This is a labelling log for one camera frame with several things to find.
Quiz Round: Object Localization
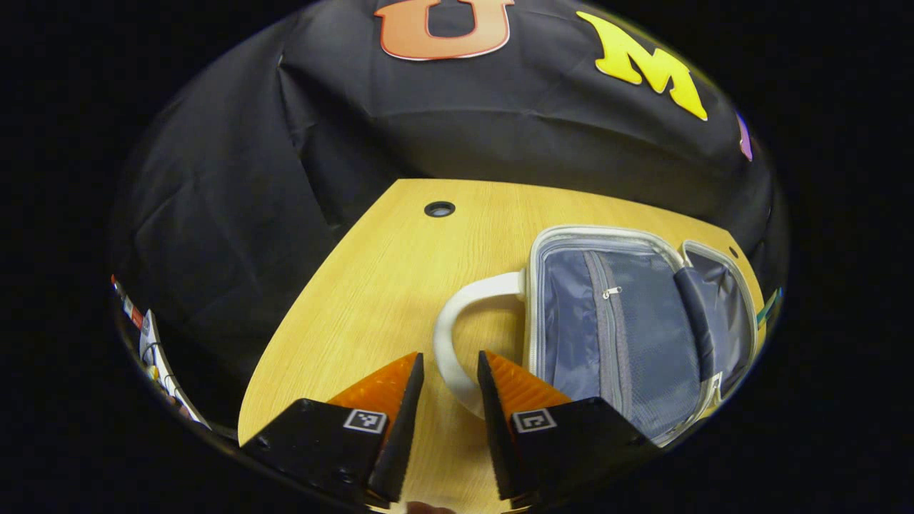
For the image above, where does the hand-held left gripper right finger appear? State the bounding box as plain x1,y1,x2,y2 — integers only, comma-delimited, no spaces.
477,350,658,509

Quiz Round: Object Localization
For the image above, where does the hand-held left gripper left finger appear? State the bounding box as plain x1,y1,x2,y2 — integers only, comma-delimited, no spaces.
241,352,424,510

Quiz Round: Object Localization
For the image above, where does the white suitcase with grey lining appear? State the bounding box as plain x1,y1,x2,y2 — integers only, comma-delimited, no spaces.
433,225,761,447

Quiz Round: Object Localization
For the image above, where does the white printed board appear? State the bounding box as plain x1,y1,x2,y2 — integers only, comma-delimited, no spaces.
111,275,211,429

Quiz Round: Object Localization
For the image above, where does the black backdrop cloth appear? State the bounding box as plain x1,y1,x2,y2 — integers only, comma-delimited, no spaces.
111,0,779,429

